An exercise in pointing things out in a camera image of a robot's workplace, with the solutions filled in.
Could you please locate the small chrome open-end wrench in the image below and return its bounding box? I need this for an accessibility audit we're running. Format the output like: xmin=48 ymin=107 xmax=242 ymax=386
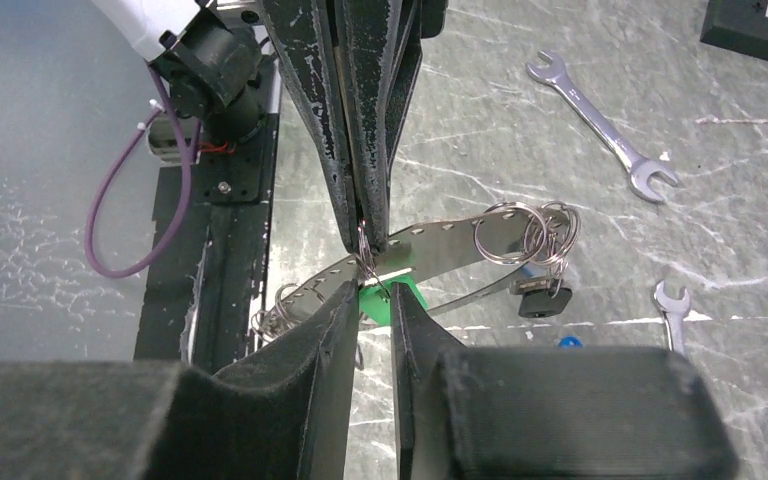
xmin=653 ymin=279 xmax=692 ymax=355

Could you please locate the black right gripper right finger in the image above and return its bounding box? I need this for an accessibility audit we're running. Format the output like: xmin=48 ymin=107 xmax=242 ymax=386
xmin=390 ymin=283 xmax=739 ymax=479

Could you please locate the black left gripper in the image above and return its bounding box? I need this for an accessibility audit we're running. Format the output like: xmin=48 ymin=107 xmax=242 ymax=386
xmin=148 ymin=0 xmax=421 ymax=252

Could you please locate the key with green tag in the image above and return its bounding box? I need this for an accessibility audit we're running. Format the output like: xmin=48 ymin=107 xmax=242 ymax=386
xmin=359 ymin=274 xmax=428 ymax=327

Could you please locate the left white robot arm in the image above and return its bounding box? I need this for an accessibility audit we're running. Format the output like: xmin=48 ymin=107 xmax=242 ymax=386
xmin=98 ymin=1 xmax=447 ymax=253

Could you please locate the black flat case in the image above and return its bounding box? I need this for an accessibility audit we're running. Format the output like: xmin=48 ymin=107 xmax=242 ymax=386
xmin=700 ymin=0 xmax=768 ymax=61

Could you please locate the purple cable at base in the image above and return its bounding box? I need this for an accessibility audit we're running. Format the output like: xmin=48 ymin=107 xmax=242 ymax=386
xmin=83 ymin=66 xmax=201 ymax=280

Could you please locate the large chrome open-end wrench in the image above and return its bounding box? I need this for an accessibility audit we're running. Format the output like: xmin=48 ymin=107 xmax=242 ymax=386
xmin=526 ymin=50 xmax=680 ymax=204

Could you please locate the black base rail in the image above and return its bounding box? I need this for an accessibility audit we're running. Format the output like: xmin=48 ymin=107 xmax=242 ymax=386
xmin=133 ymin=59 xmax=285 ymax=376

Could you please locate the key with blue tag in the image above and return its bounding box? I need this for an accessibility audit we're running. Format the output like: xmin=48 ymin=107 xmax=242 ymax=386
xmin=558 ymin=336 xmax=583 ymax=348

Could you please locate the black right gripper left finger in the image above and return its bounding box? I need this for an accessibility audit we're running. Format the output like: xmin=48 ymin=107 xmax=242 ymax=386
xmin=0 ymin=280 xmax=359 ymax=479

